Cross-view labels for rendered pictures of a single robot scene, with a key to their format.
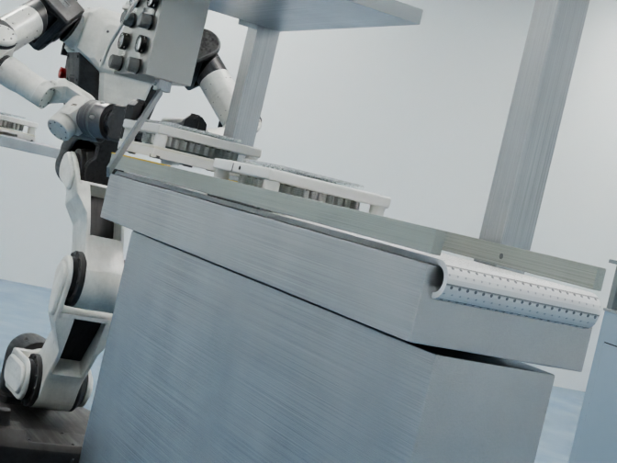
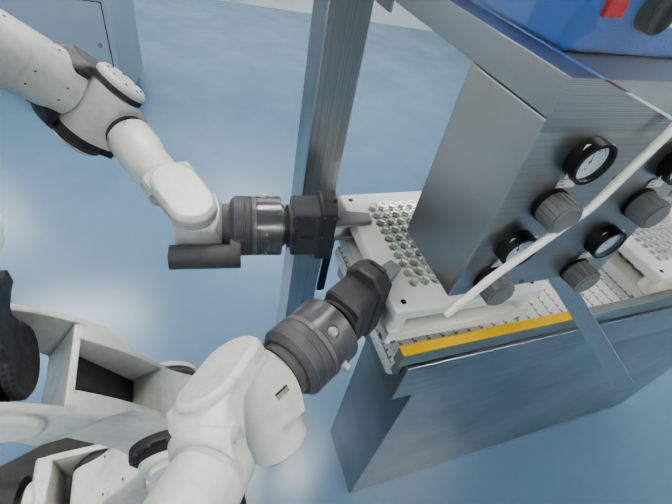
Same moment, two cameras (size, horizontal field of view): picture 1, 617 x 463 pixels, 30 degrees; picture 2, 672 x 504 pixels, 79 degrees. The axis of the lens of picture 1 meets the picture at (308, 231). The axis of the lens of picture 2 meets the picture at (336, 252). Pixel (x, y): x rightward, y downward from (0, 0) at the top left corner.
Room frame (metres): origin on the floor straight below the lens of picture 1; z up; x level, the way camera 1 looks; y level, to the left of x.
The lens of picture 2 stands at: (2.71, 0.80, 1.40)
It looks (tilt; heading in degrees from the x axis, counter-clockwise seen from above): 44 degrees down; 271
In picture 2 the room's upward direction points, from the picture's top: 13 degrees clockwise
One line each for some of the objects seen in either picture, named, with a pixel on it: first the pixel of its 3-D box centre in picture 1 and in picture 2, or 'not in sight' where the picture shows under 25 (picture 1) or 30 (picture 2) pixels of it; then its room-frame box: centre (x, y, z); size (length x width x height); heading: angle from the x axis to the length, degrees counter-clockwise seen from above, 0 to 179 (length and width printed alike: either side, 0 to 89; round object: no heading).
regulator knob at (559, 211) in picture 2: (128, 16); (560, 208); (2.54, 0.49, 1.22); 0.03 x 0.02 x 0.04; 28
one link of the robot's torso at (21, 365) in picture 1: (49, 378); (84, 498); (3.14, 0.60, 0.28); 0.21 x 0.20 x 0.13; 28
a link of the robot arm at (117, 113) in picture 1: (117, 123); (340, 321); (2.69, 0.49, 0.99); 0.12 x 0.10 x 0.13; 60
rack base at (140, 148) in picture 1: (186, 159); (424, 264); (2.57, 0.30, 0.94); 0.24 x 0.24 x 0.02; 28
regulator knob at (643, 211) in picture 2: (145, 18); (650, 205); (2.43, 0.44, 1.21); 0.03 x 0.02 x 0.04; 28
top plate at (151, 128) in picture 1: (191, 138); (434, 243); (2.57, 0.30, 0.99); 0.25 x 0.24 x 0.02; 118
